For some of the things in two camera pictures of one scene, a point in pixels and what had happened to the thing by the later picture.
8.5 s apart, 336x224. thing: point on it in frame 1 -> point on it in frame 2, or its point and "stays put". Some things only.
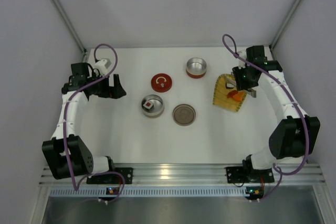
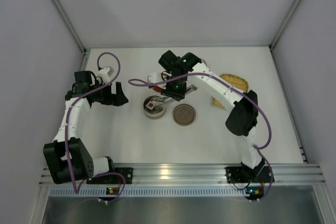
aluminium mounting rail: [196, 175] stays put
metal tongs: [248, 90] -> [166, 100]
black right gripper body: [245, 83] -> [175, 93]
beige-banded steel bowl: [158, 108] stays put
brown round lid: [184, 115] stays put
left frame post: [62, 13] stays put
